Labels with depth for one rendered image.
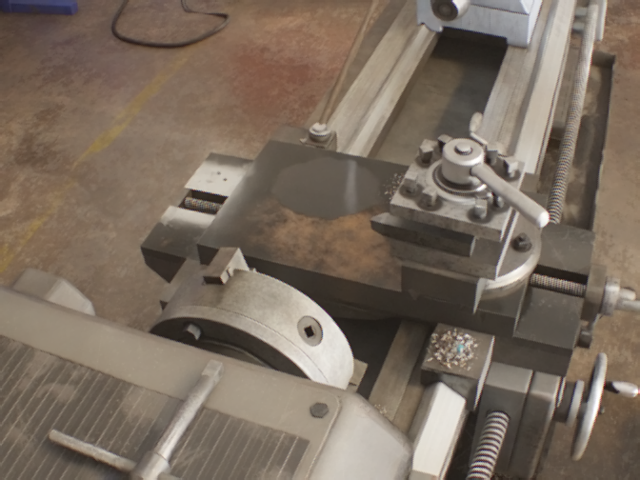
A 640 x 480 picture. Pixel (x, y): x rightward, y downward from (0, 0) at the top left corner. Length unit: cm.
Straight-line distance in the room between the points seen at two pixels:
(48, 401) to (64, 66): 343
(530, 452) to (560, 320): 27
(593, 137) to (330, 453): 211
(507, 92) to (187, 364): 141
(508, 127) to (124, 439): 138
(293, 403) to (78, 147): 283
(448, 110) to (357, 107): 30
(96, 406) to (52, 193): 255
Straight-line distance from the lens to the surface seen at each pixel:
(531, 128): 190
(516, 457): 157
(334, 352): 100
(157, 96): 367
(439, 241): 122
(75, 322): 82
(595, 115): 280
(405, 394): 135
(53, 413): 75
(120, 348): 78
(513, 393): 142
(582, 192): 245
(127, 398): 74
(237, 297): 97
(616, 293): 146
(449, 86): 224
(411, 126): 207
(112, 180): 323
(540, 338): 139
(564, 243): 156
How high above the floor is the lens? 191
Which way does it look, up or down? 43 degrees down
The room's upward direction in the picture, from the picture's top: 4 degrees counter-clockwise
